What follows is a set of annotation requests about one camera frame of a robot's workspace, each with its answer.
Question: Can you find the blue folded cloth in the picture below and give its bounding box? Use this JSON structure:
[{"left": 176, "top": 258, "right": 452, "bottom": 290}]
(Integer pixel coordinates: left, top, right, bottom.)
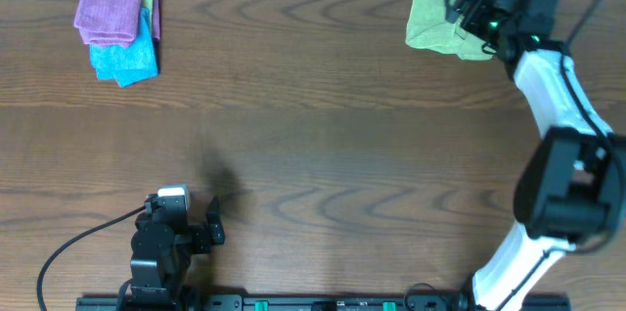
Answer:
[{"left": 90, "top": 8, "right": 158, "bottom": 88}]

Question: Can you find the light green microfiber cloth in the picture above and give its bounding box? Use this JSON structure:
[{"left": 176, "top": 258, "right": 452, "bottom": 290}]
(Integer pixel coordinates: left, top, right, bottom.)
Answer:
[{"left": 405, "top": 0, "right": 492, "bottom": 61}]

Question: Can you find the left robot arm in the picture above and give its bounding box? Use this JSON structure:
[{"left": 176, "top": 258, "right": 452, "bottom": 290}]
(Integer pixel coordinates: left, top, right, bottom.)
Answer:
[{"left": 129, "top": 194, "right": 225, "bottom": 310}]

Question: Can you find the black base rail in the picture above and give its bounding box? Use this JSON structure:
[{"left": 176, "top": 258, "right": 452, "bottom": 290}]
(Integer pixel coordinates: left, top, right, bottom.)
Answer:
[{"left": 75, "top": 293, "right": 572, "bottom": 311}]

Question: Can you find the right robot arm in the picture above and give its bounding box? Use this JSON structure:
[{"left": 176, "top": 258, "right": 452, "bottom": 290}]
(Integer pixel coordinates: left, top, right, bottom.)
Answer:
[{"left": 444, "top": 0, "right": 625, "bottom": 310}]

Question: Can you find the purple folded cloth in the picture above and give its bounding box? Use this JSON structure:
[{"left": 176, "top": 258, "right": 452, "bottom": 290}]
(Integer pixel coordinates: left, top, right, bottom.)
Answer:
[{"left": 73, "top": 0, "right": 161, "bottom": 46}]

